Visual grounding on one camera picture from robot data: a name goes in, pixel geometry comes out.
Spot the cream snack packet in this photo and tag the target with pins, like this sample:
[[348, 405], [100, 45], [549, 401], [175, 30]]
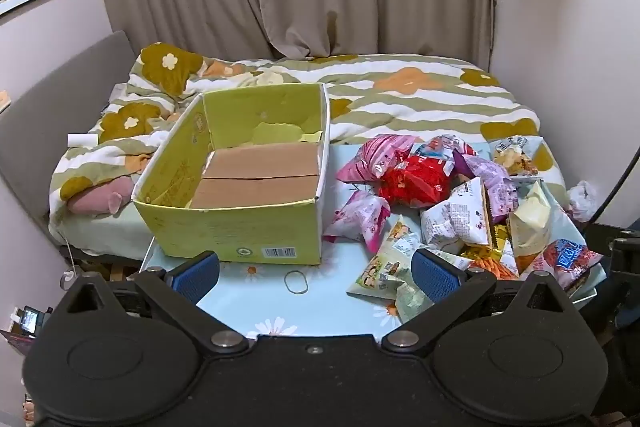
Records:
[[530, 219]]

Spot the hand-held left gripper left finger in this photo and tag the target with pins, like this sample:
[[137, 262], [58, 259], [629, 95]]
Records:
[[197, 276]]

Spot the yellow-green cardboard box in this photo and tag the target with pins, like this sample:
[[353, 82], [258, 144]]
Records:
[[225, 232]]

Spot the black metal frame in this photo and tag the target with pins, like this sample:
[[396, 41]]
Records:
[[622, 249]]

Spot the green and white snack packet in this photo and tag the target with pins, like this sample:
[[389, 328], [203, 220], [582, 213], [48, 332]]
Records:
[[410, 307], [375, 279]]

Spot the rubber band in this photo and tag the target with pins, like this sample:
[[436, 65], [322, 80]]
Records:
[[285, 281]]

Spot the grey crisps packet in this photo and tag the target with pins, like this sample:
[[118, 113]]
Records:
[[512, 154]]

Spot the grey bed headboard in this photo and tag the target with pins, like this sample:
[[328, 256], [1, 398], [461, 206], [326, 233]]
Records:
[[55, 97]]

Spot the red and white snack packet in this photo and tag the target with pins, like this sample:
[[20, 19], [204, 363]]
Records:
[[570, 257]]

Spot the striped floral blanket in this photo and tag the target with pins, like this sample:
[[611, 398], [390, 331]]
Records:
[[425, 107]]

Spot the purple snack packet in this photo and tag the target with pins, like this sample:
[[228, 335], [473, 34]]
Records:
[[495, 189]]

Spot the wooden bed frame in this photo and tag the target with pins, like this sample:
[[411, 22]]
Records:
[[100, 264]]

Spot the gold and orange snack packet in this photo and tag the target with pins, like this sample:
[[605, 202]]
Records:
[[487, 264]]

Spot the pink pillow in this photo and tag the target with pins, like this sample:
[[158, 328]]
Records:
[[97, 199]]

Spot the white plastic bag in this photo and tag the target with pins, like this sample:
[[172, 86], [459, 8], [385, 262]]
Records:
[[582, 199]]

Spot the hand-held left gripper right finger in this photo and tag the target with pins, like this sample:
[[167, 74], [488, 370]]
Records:
[[432, 276]]

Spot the small screen device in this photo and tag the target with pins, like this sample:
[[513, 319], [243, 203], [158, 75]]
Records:
[[27, 319]]

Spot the pink and white snack packet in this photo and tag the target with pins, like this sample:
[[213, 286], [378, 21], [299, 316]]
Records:
[[360, 219]]

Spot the person's blue jeans leg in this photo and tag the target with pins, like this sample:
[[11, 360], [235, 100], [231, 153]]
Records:
[[629, 312]]

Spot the blue and white snack packet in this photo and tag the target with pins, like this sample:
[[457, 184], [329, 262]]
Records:
[[437, 149]]

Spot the mustard floral pillow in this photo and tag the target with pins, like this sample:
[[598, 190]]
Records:
[[167, 64]]

